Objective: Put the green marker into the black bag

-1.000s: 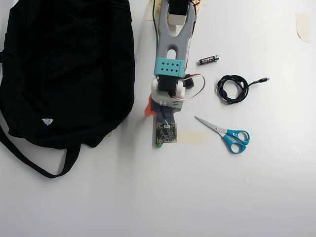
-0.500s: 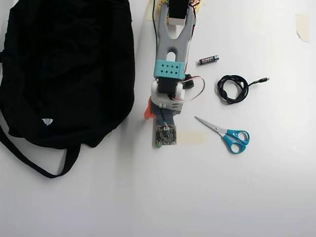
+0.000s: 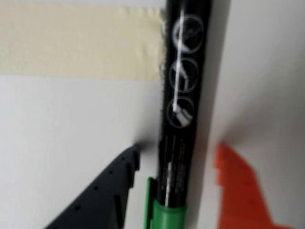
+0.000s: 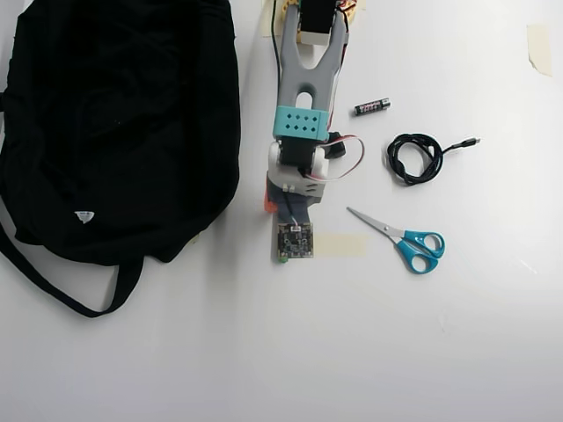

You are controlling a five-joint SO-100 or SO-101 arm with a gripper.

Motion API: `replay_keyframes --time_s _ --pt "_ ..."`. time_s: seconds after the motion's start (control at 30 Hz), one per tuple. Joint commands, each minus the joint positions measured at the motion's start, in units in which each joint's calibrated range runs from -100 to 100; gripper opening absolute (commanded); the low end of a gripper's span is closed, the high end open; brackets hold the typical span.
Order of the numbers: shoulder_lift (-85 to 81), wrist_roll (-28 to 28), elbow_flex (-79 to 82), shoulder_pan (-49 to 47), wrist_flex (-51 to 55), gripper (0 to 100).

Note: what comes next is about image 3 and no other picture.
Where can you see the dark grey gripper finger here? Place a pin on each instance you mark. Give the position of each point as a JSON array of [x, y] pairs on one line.
[[100, 195]]

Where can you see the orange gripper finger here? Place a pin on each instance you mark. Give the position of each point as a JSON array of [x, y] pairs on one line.
[[240, 195]]

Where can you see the green capped black marker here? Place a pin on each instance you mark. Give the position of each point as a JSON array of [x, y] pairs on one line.
[[183, 95]]

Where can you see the beige masking tape strip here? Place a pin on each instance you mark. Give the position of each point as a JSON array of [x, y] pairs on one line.
[[71, 43]]

